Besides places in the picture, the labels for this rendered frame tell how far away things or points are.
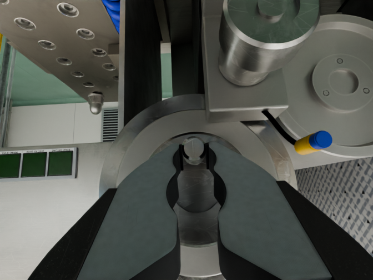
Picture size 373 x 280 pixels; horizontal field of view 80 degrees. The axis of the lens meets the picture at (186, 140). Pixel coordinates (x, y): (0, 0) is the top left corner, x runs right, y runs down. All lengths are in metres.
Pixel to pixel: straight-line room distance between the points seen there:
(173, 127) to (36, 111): 3.56
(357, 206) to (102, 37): 0.39
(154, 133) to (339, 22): 0.18
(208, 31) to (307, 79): 0.09
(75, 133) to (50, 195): 2.75
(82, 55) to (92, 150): 0.22
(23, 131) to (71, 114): 0.68
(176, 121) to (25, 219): 0.50
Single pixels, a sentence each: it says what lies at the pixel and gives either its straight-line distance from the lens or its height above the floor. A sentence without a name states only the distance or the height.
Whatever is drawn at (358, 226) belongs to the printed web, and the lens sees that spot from 0.32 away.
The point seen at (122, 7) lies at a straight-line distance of 0.25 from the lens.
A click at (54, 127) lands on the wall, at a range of 3.49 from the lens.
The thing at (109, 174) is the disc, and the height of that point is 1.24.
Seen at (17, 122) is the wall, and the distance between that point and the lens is 3.81.
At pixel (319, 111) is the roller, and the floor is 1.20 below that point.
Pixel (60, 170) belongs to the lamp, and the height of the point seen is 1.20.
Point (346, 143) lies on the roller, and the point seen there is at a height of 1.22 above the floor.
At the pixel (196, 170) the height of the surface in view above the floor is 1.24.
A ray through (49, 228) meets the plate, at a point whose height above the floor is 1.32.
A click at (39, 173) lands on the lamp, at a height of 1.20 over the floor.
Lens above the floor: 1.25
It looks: 12 degrees down
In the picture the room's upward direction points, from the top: 177 degrees clockwise
